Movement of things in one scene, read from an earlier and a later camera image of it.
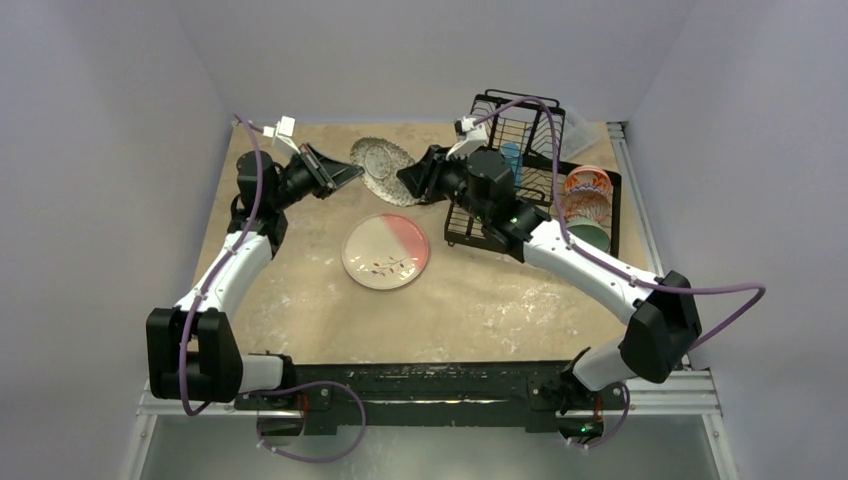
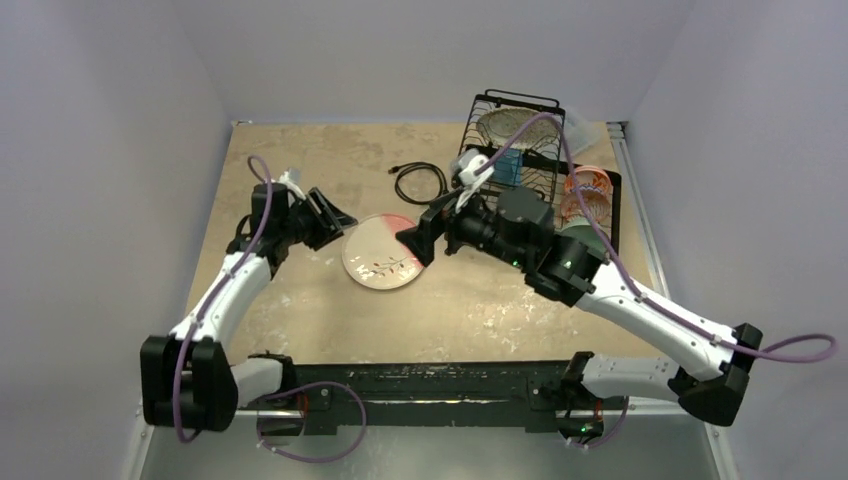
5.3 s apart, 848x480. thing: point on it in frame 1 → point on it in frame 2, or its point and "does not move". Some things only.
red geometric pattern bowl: (586, 204) does not move
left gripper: (325, 173) → (329, 222)
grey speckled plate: (381, 161) → (499, 127)
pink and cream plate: (385, 251) does not move
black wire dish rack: (585, 202) does not move
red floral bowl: (588, 177) does not move
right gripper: (437, 178) → (438, 228)
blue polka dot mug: (512, 155) does not move
